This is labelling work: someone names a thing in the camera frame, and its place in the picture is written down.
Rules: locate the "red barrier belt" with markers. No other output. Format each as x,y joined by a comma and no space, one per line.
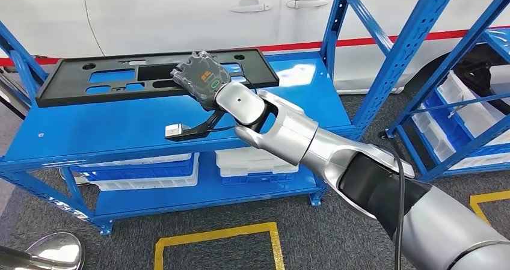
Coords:
358,42

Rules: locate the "black right wrist camera bracket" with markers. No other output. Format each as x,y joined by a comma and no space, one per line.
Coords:
199,132

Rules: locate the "blue metal shelf rack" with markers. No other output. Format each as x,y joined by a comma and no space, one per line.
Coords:
500,43
99,128

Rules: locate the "black licence plate frame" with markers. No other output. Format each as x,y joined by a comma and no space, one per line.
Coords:
63,89

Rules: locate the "black plastic parts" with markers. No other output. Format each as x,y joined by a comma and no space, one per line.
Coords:
474,77

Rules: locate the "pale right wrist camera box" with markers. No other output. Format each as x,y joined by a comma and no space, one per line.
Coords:
174,130

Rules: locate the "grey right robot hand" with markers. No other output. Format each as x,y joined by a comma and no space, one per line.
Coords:
199,77

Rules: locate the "white car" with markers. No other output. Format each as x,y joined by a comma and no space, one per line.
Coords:
159,17

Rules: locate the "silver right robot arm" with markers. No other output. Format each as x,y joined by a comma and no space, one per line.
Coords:
287,132

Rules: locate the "chrome stanchion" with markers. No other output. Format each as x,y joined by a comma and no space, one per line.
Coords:
59,250

